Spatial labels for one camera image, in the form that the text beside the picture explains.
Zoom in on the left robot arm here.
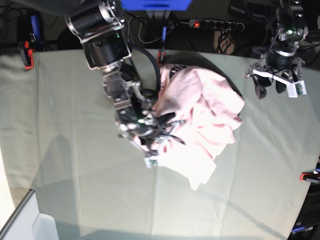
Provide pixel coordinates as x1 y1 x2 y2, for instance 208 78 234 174
243 0 309 100

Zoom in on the red black clamp right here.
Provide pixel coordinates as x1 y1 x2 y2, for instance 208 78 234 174
300 169 320 185

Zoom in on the white plastic bin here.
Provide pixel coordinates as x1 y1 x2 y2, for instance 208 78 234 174
32 213 59 240

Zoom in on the black power strip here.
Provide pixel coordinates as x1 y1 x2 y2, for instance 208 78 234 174
188 19 245 32

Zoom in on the grey-green table cloth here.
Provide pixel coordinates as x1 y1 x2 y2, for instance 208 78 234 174
0 50 320 240

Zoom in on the pink t-shirt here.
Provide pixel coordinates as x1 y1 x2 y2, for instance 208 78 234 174
152 64 245 191

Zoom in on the red black clamp left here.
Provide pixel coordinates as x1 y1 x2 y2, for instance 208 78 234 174
17 14 41 70

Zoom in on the red black clamp centre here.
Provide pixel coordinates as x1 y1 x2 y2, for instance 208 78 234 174
158 26 167 65

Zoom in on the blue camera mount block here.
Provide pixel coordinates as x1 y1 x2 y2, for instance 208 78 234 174
120 0 192 11

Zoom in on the red black clamp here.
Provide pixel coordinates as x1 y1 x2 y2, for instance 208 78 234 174
300 169 320 185
17 14 41 70
158 26 167 65

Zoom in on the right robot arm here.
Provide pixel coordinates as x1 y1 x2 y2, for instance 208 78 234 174
33 0 182 168

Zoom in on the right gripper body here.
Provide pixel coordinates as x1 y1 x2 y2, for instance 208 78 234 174
115 107 171 169

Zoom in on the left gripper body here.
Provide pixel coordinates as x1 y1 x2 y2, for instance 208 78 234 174
246 56 307 98

